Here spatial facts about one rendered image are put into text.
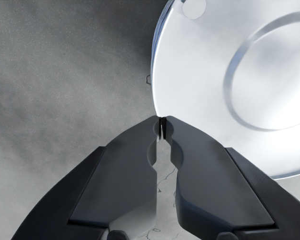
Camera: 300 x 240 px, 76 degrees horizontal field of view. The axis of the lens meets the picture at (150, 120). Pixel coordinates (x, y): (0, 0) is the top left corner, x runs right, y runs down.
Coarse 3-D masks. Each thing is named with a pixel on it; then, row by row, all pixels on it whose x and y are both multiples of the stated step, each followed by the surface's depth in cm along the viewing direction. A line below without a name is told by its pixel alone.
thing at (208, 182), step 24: (168, 120) 12; (192, 144) 9; (216, 144) 9; (192, 168) 8; (216, 168) 8; (192, 192) 7; (216, 192) 7; (240, 192) 7; (192, 216) 7; (216, 216) 6; (240, 216) 6; (264, 216) 6
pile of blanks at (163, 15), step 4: (172, 0) 19; (168, 4) 26; (164, 8) 31; (168, 8) 20; (164, 12) 27; (160, 16) 31; (164, 16) 20; (160, 20) 28; (160, 24) 20; (156, 28) 32; (160, 28) 20; (156, 32) 28; (156, 36) 21; (156, 40) 21; (152, 44) 34; (152, 48) 32; (152, 52) 22; (152, 56) 22; (152, 60) 22
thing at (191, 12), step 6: (186, 0) 18; (192, 0) 18; (198, 0) 18; (204, 0) 18; (186, 6) 18; (192, 6) 18; (198, 6) 18; (204, 6) 18; (186, 12) 18; (192, 12) 18; (198, 12) 18; (192, 18) 18
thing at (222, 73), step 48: (240, 0) 18; (288, 0) 18; (192, 48) 20; (240, 48) 19; (288, 48) 19; (192, 96) 22; (240, 96) 21; (288, 96) 21; (240, 144) 25; (288, 144) 25
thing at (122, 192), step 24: (144, 120) 12; (120, 144) 9; (144, 144) 9; (96, 168) 8; (120, 168) 8; (144, 168) 8; (96, 192) 7; (120, 192) 7; (144, 192) 7; (72, 216) 6; (96, 216) 6; (120, 216) 6; (144, 216) 7
